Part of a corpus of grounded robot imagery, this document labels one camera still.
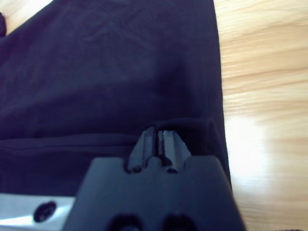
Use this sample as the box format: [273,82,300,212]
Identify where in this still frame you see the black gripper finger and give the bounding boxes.
[157,129,191,174]
[127,126,157,174]

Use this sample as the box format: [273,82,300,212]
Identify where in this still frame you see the black polo shirt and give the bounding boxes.
[0,0,233,195]

